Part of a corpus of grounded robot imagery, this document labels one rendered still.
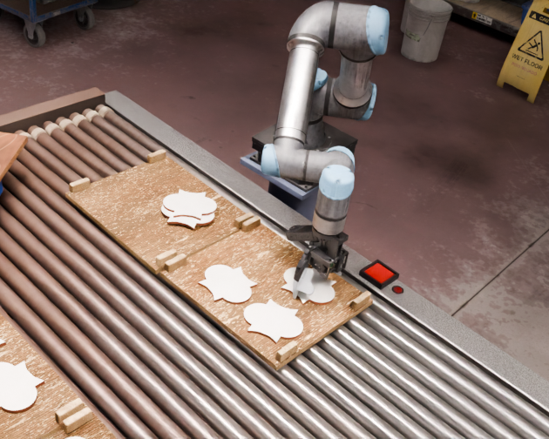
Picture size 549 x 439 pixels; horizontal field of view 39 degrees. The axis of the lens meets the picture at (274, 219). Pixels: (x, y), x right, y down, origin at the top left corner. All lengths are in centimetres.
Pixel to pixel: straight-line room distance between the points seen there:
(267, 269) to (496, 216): 231
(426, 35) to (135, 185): 357
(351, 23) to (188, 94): 284
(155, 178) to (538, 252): 225
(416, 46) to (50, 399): 432
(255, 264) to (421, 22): 369
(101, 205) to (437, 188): 241
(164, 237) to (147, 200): 17
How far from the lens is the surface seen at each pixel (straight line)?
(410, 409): 180
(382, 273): 209
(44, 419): 168
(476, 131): 489
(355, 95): 231
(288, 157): 184
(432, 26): 552
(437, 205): 411
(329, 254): 185
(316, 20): 200
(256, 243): 209
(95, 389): 174
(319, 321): 190
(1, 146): 227
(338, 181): 174
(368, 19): 200
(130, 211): 218
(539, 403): 192
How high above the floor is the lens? 223
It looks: 36 degrees down
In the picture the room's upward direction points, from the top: 8 degrees clockwise
